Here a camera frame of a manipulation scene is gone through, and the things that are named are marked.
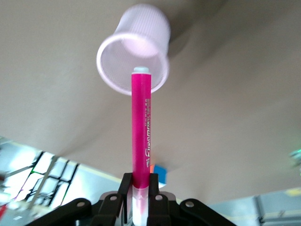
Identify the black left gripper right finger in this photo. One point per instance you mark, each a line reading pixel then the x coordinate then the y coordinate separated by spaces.
pixel 162 209

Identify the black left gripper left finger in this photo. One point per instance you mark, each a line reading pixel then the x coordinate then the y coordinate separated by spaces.
pixel 113 209

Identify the pink marker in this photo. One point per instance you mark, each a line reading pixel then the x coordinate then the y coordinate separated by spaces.
pixel 141 129

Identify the blue orange block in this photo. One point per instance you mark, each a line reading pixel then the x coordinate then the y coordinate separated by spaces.
pixel 161 174

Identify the pink plastic cup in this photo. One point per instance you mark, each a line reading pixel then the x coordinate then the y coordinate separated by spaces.
pixel 141 28

